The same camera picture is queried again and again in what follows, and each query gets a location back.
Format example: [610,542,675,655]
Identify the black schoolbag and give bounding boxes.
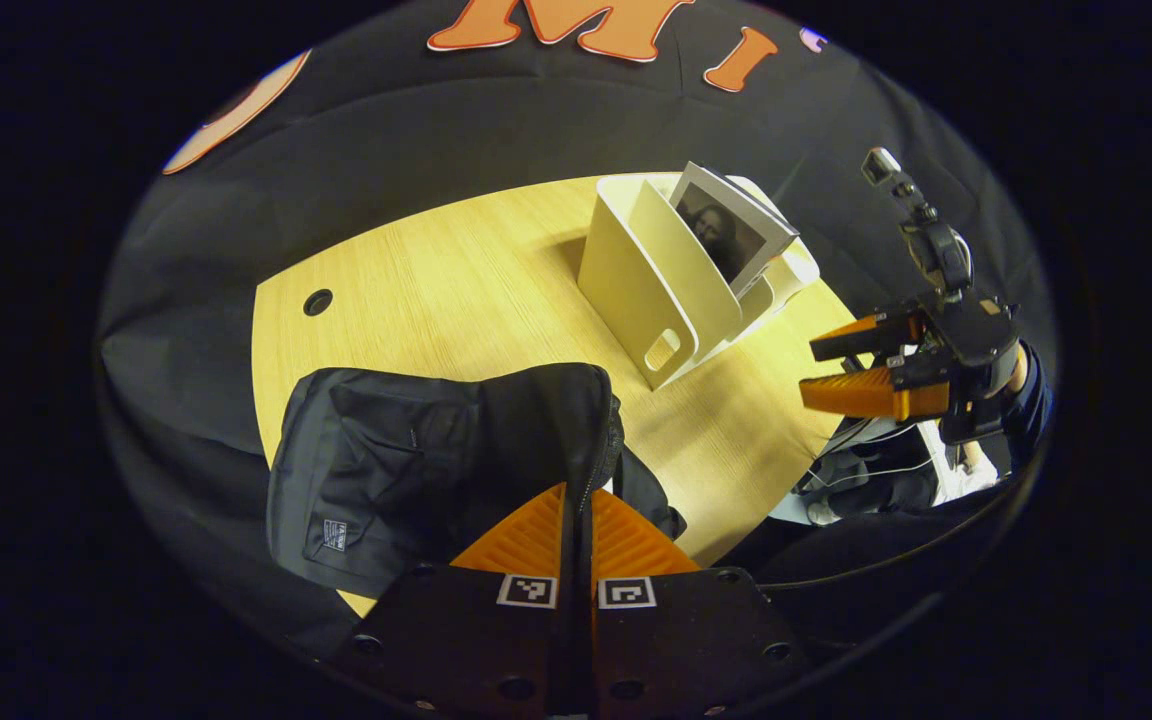
[266,362,689,601]

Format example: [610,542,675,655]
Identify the white bookshelf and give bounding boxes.
[578,172,823,391]

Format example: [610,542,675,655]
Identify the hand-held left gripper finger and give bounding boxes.
[331,483,577,720]
[576,487,815,720]

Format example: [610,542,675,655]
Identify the white portrait cover book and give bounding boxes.
[668,162,800,299]

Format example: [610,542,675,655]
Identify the black backdrop cloth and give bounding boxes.
[96,0,1057,661]

